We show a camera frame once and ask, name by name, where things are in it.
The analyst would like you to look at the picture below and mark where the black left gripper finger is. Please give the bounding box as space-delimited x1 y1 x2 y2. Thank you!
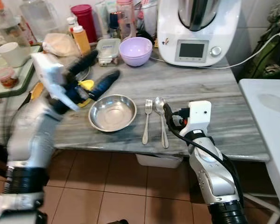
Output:
68 49 100 76
85 70 121 101

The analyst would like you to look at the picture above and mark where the yellow plastic bowl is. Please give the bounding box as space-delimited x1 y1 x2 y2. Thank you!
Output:
78 79 95 107

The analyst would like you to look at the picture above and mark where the silver spoon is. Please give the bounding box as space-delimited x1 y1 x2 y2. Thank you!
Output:
154 97 170 149

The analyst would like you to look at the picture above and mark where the orange squeeze bottle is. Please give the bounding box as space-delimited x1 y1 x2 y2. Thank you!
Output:
72 24 91 56

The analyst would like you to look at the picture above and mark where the glass container with lid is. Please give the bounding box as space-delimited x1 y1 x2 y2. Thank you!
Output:
96 38 122 67

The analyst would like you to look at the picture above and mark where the clear plastic bag of bread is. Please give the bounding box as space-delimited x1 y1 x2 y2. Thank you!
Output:
42 33 81 58

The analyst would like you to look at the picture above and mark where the stainless steel bowl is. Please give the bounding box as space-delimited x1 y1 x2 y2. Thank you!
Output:
88 94 138 133

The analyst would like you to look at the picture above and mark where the silver fork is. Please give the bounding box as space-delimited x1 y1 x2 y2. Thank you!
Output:
141 99 154 145

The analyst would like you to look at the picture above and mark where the dark red canister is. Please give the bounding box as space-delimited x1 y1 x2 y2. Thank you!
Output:
70 4 98 44

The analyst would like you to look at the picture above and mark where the white capped bottle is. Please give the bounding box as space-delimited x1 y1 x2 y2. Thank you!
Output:
67 17 78 34

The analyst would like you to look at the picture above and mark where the purple plastic bowl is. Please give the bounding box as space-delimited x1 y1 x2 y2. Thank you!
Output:
119 37 154 67

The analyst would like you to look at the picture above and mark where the white box under table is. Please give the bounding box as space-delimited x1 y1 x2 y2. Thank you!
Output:
135 154 184 169

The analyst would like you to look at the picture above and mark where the dark blue cup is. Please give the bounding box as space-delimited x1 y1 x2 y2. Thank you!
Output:
108 12 120 38

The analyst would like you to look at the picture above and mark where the pink drinking bottle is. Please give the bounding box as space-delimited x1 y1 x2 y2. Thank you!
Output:
116 0 137 41

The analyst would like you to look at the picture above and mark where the clear water bottle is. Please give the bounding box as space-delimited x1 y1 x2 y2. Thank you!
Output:
20 0 59 42

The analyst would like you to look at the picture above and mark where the pale green tray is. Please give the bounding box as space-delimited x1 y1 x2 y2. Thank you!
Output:
0 45 43 100

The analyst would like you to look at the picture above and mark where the white mug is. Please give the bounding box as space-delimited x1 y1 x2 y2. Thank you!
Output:
0 42 33 69

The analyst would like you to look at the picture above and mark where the white side table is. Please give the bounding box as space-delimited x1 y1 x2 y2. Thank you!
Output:
238 78 280 217

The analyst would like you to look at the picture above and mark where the white kitchen machine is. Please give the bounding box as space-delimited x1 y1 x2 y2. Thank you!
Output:
156 0 243 68

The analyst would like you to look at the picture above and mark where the dark green bag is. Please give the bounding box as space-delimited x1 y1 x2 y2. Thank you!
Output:
244 0 280 80

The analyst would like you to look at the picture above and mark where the clear glass jar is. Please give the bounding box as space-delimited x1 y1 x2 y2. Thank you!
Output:
0 5 31 48

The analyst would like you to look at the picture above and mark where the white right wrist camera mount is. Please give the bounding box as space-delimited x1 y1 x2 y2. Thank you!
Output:
179 100 212 139

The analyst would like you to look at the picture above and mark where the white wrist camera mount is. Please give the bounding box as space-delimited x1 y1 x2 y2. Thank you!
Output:
179 100 212 139
30 52 80 112

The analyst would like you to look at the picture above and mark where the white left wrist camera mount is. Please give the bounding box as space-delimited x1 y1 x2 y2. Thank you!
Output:
30 52 80 112

